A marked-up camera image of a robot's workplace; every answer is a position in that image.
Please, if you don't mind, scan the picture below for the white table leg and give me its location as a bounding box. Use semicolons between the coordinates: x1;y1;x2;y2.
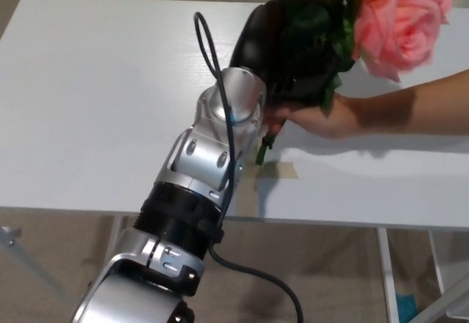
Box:
428;229;446;299
377;227;401;323
105;215;125;254

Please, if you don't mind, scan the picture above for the short beige tape strip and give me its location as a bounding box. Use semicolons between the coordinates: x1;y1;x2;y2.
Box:
248;162;299;179

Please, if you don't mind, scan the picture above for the blue floor object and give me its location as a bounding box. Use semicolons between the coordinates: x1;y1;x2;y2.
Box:
396;293;417;319

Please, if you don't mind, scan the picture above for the grey metal stand leg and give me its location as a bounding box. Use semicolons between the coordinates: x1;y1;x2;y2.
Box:
0;226;60;302

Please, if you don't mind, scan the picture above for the person's bare hand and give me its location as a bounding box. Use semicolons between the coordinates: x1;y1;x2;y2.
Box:
262;92;364;141

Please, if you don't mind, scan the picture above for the person's bare forearm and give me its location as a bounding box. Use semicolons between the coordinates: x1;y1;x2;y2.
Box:
351;70;469;134

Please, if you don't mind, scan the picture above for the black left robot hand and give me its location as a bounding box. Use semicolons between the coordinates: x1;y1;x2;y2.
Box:
229;0;344;110

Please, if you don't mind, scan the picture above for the pink rose bouquet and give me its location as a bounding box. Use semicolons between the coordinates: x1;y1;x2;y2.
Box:
255;0;452;166

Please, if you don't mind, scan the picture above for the grey metal bar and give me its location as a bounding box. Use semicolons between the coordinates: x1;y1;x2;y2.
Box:
413;270;469;323

